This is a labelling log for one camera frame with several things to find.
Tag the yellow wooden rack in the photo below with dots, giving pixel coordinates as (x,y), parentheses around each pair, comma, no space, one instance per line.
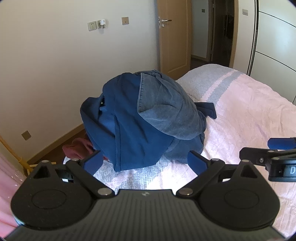
(22,160)

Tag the pink sheer cloth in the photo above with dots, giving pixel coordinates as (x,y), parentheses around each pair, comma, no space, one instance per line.
(9,185)

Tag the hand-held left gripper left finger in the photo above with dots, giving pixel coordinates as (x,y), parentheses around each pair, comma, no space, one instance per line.
(92,162)

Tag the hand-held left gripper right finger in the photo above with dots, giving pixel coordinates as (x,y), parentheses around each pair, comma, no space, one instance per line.
(196,162)

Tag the pink quilted bedspread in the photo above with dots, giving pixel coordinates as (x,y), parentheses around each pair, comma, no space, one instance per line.
(242,111)

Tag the pile of blue denim clothes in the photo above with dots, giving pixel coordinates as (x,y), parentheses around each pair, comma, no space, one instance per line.
(129,129)

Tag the white wall socket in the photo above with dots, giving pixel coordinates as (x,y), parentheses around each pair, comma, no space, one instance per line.
(92,26)

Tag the grey wall switch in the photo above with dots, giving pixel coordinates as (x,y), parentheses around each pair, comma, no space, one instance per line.
(245,12)

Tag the red cloth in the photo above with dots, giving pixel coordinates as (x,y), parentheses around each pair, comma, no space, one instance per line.
(78,148)

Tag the brown wall switch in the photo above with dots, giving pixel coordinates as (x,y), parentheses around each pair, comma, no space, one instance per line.
(125,20)

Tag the wooden door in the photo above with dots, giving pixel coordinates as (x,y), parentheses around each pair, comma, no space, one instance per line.
(174,39)

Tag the white glossy wardrobe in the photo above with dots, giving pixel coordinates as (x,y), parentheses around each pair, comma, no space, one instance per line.
(272,46)

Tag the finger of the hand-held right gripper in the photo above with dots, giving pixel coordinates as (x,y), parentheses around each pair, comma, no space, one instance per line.
(254,155)
(281,143)

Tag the white plug adapter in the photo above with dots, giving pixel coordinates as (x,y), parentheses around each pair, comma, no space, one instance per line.
(102,24)

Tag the brown low wall socket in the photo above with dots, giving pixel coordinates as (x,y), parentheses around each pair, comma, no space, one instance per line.
(26,135)

